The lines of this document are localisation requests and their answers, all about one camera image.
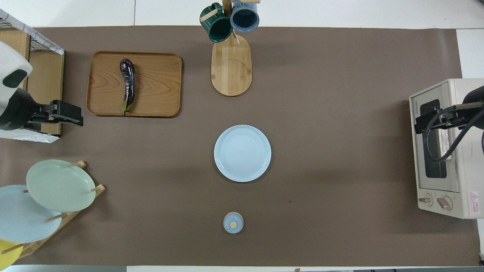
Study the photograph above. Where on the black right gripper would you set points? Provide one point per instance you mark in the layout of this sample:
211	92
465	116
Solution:
427	117

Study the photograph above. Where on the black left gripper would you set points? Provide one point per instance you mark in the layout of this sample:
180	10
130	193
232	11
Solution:
64	111

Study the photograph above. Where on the oven door with glass window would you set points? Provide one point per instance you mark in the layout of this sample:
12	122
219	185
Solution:
418	158

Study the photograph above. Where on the dark purple eggplant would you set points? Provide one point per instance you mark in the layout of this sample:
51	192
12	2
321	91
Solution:
128	83

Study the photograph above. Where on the light blue round plate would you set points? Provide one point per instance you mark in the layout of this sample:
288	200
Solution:
242	153

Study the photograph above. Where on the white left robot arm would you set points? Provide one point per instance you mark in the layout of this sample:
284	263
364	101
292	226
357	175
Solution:
11	68

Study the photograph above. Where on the beige toaster oven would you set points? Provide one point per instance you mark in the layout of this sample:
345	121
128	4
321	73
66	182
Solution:
469	151

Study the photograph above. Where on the beige oven knob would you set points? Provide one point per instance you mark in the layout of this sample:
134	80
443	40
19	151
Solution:
425	200
444	203

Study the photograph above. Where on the pale green plate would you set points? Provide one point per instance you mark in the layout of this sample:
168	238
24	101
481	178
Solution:
56	185

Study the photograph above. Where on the brown table mat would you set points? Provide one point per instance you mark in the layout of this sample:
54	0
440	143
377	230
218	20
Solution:
340	75

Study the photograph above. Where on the wooden serving tray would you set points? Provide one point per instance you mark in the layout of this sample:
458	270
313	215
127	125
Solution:
159	83

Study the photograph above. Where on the wooden dish rack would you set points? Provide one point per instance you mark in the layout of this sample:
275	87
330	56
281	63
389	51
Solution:
72	217

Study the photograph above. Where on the pale blue rack plate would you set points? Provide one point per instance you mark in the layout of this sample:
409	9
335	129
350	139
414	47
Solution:
19	223

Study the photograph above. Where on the yellow plate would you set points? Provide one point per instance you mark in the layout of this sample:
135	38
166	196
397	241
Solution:
5	253

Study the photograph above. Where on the wooden mug tree stand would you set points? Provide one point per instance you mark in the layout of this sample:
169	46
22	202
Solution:
230	68

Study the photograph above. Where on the dark green mug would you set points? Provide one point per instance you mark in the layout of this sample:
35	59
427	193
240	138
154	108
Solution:
217	24

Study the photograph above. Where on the grey-blue mug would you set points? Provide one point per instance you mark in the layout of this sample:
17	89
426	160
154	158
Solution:
245	17

